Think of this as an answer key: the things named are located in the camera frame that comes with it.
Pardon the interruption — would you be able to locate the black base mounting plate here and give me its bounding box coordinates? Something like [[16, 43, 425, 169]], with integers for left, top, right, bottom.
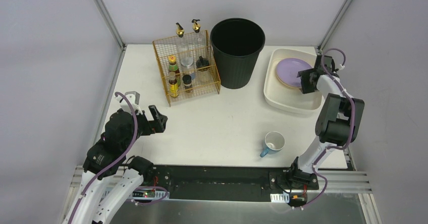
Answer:
[[140, 165, 319, 202]]

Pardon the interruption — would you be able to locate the small black spice jar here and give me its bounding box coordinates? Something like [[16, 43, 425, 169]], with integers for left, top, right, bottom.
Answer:
[[182, 74, 193, 93]]

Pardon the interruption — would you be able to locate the purple plate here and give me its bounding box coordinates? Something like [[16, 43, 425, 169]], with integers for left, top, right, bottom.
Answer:
[[275, 58, 312, 88]]

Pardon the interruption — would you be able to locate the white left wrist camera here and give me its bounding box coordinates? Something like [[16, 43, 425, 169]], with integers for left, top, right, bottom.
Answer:
[[116, 91, 142, 115]]

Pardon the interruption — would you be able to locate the black lid spice jar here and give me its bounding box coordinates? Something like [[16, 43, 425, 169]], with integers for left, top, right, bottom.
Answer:
[[196, 56, 212, 83]]

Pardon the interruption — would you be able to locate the gold wire basket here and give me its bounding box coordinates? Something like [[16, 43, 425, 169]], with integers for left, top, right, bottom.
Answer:
[[152, 30, 221, 106]]

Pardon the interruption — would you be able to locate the black ribbed trash bin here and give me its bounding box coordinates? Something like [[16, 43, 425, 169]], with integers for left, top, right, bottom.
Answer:
[[210, 18, 265, 89]]

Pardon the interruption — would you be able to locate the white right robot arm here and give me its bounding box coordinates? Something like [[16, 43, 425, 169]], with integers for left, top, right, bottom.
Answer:
[[286, 55, 365, 185]]

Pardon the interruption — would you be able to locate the blue mug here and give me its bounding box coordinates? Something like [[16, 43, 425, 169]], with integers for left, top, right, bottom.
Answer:
[[259, 131, 285, 157]]

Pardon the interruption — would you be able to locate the white square tub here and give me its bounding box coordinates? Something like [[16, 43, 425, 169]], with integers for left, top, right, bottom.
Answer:
[[263, 46, 324, 115]]

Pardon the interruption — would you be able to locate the clear oil dispenser bottle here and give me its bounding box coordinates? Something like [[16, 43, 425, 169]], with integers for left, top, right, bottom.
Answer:
[[176, 22, 190, 61]]

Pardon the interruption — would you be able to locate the orange plate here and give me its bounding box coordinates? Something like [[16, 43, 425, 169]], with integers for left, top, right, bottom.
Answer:
[[276, 74, 301, 90]]

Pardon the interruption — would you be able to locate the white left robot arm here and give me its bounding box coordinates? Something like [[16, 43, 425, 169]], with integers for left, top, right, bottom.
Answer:
[[63, 105, 168, 223]]

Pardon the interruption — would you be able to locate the small yellow label bottle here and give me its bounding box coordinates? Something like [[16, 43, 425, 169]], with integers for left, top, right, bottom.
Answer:
[[168, 72, 179, 98]]

